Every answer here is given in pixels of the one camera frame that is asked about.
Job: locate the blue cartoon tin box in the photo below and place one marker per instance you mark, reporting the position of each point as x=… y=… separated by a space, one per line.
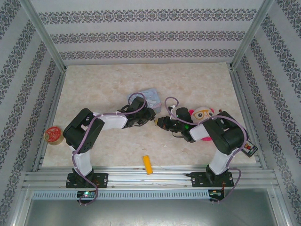
x=154 y=96

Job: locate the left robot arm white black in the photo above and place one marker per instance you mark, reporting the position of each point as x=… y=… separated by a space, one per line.
x=113 y=121

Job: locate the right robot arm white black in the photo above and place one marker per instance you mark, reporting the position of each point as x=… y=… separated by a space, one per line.
x=225 y=139

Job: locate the panda plush toy with glasses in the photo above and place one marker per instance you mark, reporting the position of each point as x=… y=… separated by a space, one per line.
x=203 y=115

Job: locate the yellow rectangular block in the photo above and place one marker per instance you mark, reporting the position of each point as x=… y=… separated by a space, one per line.
x=147 y=164

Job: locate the right controller board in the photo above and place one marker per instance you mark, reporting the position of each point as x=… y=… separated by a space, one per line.
x=216 y=194

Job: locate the red tape roll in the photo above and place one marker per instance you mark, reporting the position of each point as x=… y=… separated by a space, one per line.
x=53 y=134

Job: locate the grey metal shelf panel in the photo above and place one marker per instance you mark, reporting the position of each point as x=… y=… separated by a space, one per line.
x=152 y=213

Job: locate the left controller board green light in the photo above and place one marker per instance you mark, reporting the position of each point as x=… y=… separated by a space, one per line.
x=86 y=194

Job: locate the aluminium mounting rail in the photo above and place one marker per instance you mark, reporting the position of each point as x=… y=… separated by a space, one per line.
x=164 y=179

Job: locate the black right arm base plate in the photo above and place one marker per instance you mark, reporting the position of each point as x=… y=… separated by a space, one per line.
x=197 y=180

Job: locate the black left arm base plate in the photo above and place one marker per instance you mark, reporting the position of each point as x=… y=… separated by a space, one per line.
x=102 y=180

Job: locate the aluminium frame post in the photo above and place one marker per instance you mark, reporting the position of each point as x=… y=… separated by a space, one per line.
x=44 y=35
x=251 y=35

